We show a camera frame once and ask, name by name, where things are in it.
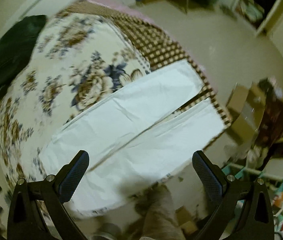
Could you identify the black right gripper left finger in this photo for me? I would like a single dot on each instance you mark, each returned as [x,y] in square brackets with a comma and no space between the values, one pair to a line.
[26,221]

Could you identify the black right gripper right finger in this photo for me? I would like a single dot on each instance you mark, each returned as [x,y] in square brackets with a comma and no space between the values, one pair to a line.
[256,217]

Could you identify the white pants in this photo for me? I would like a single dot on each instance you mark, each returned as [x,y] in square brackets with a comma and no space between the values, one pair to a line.
[135,137]

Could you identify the teal metal rack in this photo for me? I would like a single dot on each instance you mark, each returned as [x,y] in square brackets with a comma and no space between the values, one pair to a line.
[244,173]

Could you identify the brown cardboard box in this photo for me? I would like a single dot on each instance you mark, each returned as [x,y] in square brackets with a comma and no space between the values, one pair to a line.
[246,106]

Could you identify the dark green folded cloth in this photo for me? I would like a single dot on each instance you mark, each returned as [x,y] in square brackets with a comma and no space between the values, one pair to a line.
[16,47]

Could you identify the floral bed sheet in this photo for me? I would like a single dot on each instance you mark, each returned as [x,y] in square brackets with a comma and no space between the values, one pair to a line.
[84,54]

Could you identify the white shelf cabinet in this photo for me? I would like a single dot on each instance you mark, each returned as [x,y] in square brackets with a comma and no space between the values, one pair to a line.
[263,17]

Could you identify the pink mattress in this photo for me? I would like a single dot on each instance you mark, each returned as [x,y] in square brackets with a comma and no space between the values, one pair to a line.
[118,6]

